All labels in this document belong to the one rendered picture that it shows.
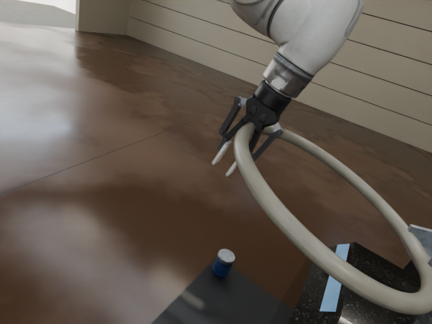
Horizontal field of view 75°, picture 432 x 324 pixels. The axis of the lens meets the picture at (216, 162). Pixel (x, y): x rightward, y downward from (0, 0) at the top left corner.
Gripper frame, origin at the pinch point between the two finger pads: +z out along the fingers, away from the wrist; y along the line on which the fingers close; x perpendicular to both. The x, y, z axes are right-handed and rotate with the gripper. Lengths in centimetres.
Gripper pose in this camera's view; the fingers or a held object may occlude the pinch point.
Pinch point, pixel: (228, 159)
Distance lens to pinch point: 69.2
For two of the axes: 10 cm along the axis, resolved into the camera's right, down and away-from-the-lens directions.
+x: 4.3, -2.6, 8.6
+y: 7.5, 6.3, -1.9
